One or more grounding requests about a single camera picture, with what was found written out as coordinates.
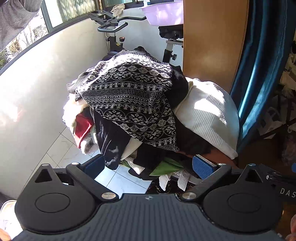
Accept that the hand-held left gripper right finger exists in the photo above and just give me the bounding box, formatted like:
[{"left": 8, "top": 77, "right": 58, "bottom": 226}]
[{"left": 179, "top": 155, "right": 266, "bottom": 202}]

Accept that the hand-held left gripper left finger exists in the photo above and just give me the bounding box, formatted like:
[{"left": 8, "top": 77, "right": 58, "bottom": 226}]
[{"left": 33, "top": 154, "right": 118, "bottom": 203}]

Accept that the white lace cloth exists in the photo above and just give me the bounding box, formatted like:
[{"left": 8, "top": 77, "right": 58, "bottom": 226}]
[{"left": 159, "top": 171, "right": 201, "bottom": 192}]

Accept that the black cloth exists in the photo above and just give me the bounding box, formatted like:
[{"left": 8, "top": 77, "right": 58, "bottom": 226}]
[{"left": 94, "top": 109, "right": 148, "bottom": 171}]

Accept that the green cloth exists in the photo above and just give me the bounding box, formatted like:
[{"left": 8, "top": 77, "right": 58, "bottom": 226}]
[{"left": 122, "top": 158, "right": 185, "bottom": 176}]

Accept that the white knitted garment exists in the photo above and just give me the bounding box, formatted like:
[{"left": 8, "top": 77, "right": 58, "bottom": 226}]
[{"left": 173, "top": 77, "right": 240, "bottom": 159}]

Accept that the red white cloth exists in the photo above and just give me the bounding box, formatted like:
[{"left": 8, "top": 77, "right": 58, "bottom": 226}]
[{"left": 62, "top": 93, "right": 100, "bottom": 154}]

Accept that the black white patterned sweater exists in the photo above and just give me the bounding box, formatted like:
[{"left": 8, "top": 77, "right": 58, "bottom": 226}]
[{"left": 67, "top": 46, "right": 189, "bottom": 152}]

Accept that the white shoe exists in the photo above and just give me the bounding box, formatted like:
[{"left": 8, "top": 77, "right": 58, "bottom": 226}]
[{"left": 0, "top": 200, "right": 18, "bottom": 232}]

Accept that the blue curtain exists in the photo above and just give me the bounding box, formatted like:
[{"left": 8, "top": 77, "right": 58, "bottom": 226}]
[{"left": 230, "top": 0, "right": 296, "bottom": 153}]

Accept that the black exercise bike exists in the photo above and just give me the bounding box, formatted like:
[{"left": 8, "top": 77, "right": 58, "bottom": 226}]
[{"left": 87, "top": 9, "right": 184, "bottom": 64}]

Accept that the wooden cabinet panel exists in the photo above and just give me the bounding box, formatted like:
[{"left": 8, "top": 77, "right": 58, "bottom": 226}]
[{"left": 183, "top": 0, "right": 249, "bottom": 93}]

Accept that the cream cloth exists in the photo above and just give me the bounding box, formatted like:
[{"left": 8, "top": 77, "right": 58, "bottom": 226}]
[{"left": 110, "top": 3, "right": 126, "bottom": 18}]

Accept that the purple plastic basin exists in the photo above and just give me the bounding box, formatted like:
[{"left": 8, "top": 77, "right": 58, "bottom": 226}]
[{"left": 138, "top": 1, "right": 184, "bottom": 26}]

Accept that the grey hanging cloth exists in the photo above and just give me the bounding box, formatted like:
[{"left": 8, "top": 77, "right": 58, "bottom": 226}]
[{"left": 0, "top": 0, "right": 43, "bottom": 50}]

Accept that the window with dark frame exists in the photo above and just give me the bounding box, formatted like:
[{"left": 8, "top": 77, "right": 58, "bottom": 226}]
[{"left": 0, "top": 0, "right": 183, "bottom": 75}]

